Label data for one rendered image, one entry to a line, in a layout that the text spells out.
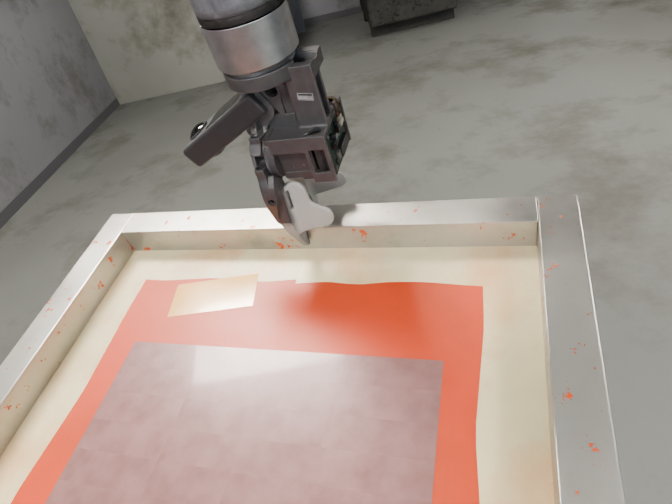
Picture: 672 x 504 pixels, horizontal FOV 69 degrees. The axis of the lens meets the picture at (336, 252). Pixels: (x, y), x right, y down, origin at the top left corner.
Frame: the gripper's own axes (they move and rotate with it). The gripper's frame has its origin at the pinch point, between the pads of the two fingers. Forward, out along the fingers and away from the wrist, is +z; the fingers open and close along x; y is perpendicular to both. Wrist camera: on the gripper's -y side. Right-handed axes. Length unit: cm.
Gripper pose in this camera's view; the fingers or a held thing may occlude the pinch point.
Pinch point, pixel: (303, 221)
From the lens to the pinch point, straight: 58.2
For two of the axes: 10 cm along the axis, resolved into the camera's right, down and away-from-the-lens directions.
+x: 2.1, -7.4, 6.4
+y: 9.5, -0.1, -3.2
